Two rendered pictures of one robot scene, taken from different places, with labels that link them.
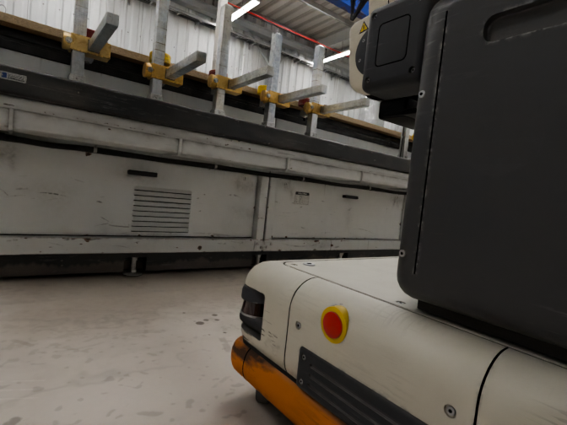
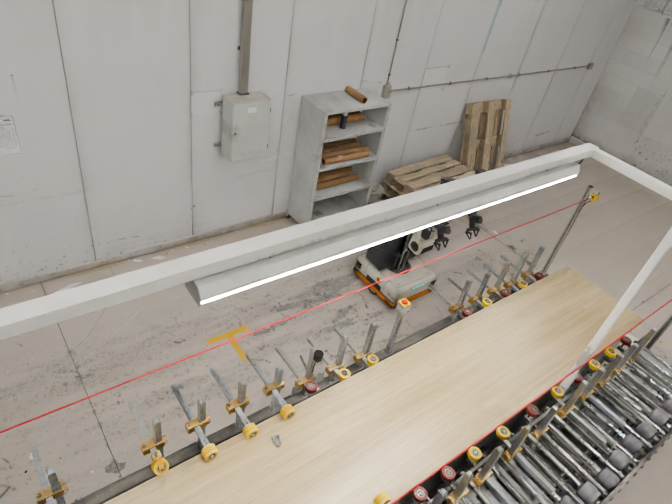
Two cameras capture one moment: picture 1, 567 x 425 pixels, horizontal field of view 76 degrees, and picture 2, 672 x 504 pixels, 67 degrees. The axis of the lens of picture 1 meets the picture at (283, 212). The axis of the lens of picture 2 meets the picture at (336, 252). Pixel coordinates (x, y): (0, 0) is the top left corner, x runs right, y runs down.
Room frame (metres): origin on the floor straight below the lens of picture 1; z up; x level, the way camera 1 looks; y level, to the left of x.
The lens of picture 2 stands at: (4.80, -1.54, 3.59)
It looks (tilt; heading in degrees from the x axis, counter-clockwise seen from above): 38 degrees down; 173
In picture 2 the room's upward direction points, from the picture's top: 12 degrees clockwise
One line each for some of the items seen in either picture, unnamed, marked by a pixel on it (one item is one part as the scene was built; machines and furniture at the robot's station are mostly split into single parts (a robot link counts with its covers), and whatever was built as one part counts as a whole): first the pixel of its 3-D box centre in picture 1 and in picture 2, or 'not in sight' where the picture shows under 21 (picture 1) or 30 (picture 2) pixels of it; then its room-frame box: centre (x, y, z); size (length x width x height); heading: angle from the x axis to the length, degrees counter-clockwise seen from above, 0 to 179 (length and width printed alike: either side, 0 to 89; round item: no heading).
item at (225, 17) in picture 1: (221, 66); (498, 283); (1.49, 0.31, 0.90); 0.04 x 0.04 x 0.48; 37
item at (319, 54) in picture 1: (315, 96); (460, 301); (1.79, -0.09, 0.90); 0.04 x 0.04 x 0.48; 37
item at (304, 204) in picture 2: not in sight; (335, 163); (-0.44, -1.12, 0.78); 0.90 x 0.45 x 1.55; 127
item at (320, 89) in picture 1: (289, 98); (466, 293); (1.59, 0.02, 0.83); 0.43 x 0.03 x 0.04; 37
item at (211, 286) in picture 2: not in sight; (433, 211); (2.80, -0.89, 2.34); 2.40 x 0.12 x 0.08; 127
